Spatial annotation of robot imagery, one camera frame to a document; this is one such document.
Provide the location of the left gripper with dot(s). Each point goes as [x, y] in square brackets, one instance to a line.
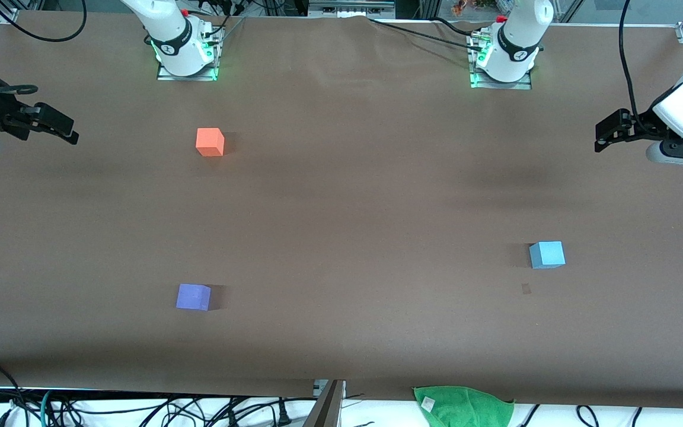
[644, 124]

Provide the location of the light blue foam block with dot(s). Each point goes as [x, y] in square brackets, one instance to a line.
[547, 255]

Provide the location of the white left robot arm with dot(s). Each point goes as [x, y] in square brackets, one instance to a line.
[519, 35]

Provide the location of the orange foam block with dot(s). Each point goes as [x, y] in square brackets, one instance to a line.
[210, 142]

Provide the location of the purple foam block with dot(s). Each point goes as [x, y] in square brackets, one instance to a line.
[193, 297]

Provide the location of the brown table cover sheet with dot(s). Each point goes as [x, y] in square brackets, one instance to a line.
[341, 207]

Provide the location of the green microfibre cloth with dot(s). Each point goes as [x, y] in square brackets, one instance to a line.
[463, 409]

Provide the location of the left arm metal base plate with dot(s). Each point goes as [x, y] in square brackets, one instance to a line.
[522, 84]

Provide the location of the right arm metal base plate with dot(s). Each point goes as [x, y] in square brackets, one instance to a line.
[166, 76]

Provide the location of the metal rail fixture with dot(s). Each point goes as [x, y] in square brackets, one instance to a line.
[350, 8]

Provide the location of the aluminium profile post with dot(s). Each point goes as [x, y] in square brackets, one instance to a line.
[325, 409]

